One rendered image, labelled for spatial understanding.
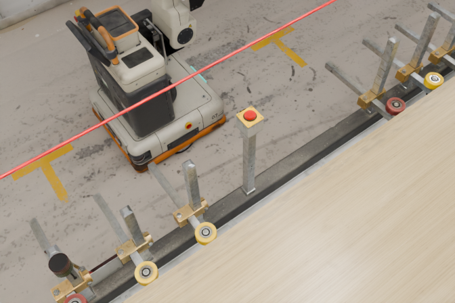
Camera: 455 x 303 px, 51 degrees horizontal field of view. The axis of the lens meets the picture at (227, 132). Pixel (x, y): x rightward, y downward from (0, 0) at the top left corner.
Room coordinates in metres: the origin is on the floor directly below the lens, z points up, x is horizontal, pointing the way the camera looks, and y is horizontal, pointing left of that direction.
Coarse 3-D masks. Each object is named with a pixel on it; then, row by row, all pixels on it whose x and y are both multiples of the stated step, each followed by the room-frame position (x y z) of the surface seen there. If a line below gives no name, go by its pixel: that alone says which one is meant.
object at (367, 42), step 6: (366, 42) 1.74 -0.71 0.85; (372, 42) 1.74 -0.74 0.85; (372, 48) 1.70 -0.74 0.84; (378, 48) 1.69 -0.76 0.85; (378, 54) 1.67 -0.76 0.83; (396, 60) 1.60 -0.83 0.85; (396, 66) 1.58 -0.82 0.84; (402, 66) 1.56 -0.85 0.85; (414, 72) 1.52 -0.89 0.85; (408, 78) 1.51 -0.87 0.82; (414, 78) 1.48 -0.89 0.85; (420, 78) 1.48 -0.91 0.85; (420, 84) 1.45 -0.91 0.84; (426, 90) 1.42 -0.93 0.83; (432, 90) 1.41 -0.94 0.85
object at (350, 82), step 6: (330, 66) 1.60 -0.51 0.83; (336, 66) 1.59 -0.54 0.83; (336, 72) 1.56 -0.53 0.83; (342, 72) 1.55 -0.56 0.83; (342, 78) 1.52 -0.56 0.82; (348, 78) 1.51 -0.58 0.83; (348, 84) 1.49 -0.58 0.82; (354, 84) 1.48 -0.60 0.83; (354, 90) 1.46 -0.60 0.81; (360, 90) 1.44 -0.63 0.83; (372, 102) 1.36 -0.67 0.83; (378, 102) 1.36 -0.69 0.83; (378, 108) 1.33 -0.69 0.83; (384, 108) 1.32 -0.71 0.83; (384, 114) 1.30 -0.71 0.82; (390, 114) 1.29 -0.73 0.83
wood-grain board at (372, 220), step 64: (384, 128) 1.17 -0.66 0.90; (448, 128) 1.15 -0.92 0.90; (320, 192) 0.87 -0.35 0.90; (384, 192) 0.86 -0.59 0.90; (448, 192) 0.85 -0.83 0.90; (192, 256) 0.64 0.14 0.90; (256, 256) 0.63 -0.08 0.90; (320, 256) 0.62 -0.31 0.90; (384, 256) 0.61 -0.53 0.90; (448, 256) 0.60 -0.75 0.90
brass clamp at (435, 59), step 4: (440, 48) 1.70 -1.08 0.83; (452, 48) 1.69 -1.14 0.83; (432, 52) 1.67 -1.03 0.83; (440, 52) 1.67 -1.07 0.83; (444, 52) 1.67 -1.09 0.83; (448, 52) 1.67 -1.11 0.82; (452, 52) 1.69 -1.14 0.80; (432, 56) 1.66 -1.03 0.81; (436, 56) 1.64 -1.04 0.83; (440, 56) 1.64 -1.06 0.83; (432, 60) 1.65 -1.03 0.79; (436, 60) 1.63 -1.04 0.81; (440, 60) 1.65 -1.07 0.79
